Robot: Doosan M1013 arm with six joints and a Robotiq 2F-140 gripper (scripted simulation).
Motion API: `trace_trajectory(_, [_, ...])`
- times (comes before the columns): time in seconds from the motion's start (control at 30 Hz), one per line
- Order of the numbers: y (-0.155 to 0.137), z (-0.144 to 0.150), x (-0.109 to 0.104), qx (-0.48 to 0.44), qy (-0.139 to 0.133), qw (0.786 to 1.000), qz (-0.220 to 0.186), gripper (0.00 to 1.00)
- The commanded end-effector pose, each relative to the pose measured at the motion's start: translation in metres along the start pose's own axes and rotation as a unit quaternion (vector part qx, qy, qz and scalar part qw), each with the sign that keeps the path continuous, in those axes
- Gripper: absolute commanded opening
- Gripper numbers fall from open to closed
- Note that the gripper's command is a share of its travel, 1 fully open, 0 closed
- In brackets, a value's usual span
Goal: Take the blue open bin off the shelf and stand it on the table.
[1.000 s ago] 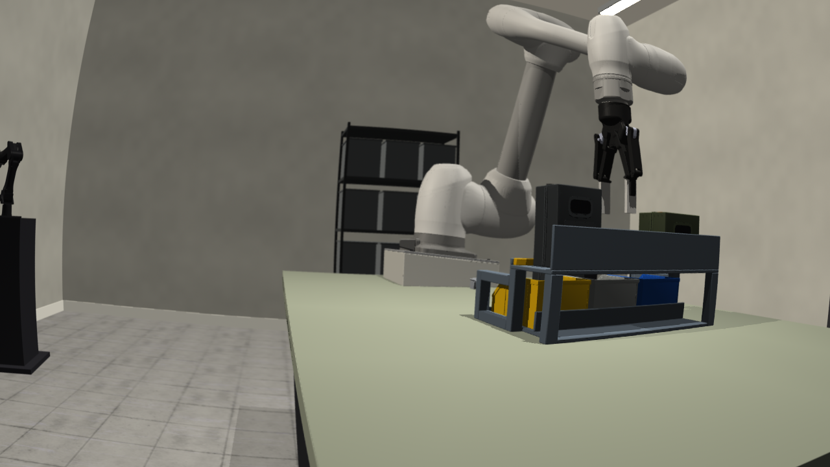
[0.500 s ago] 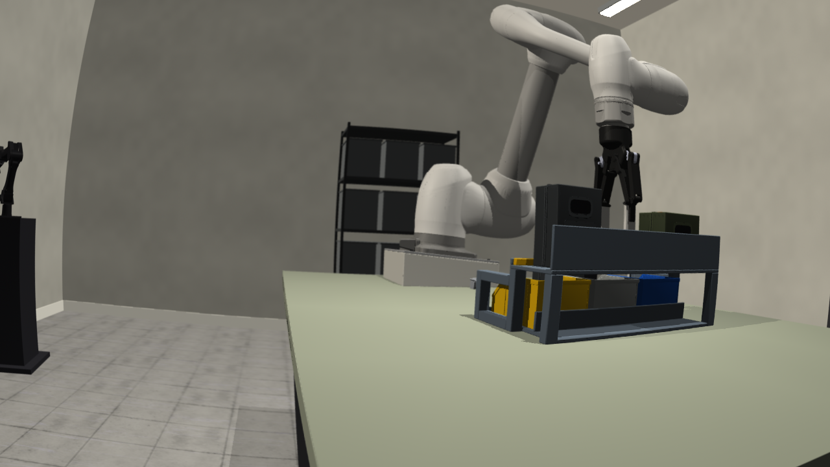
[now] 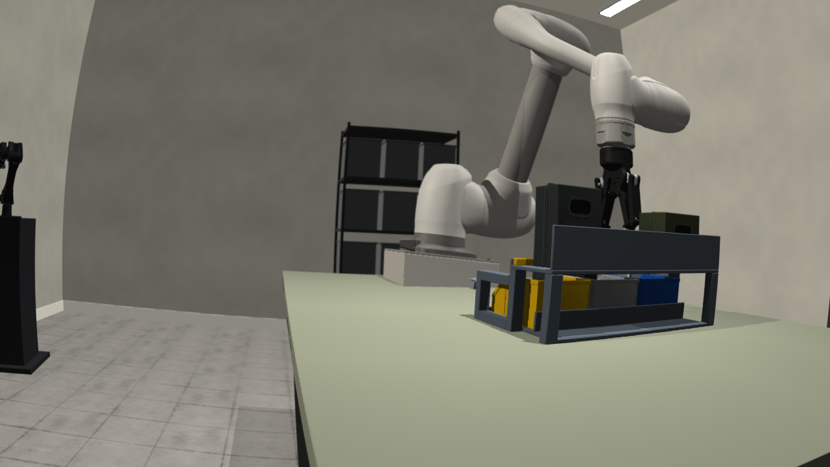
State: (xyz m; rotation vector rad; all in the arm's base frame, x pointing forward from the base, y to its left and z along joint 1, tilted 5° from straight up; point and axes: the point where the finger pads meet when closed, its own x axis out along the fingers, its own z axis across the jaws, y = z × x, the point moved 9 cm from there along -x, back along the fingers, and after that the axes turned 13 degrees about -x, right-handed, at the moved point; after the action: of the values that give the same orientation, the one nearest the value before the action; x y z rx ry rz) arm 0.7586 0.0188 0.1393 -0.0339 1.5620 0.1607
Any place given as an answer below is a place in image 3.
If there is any blue bin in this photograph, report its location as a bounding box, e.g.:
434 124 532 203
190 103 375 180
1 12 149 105
636 274 680 305

